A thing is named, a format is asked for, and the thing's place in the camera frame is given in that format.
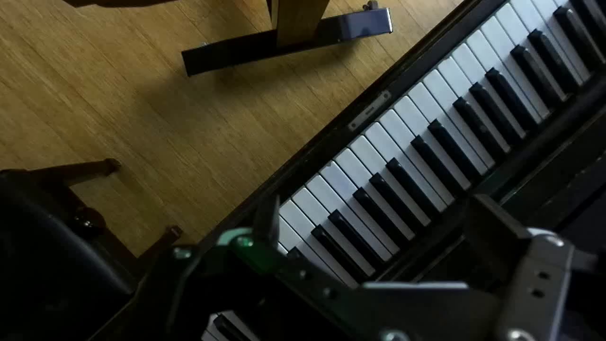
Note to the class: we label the wooden stand post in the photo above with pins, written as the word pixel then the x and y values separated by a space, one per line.
pixel 298 19

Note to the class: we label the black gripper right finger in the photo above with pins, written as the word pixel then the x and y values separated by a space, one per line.
pixel 499 239

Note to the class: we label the black digital piano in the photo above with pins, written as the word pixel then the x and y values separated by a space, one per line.
pixel 380 163

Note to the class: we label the black stand foot bar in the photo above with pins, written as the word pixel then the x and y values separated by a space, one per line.
pixel 285 44

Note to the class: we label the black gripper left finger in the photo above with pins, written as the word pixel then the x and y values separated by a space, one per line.
pixel 268 222

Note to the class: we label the black piano bench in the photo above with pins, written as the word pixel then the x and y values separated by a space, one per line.
pixel 44 271

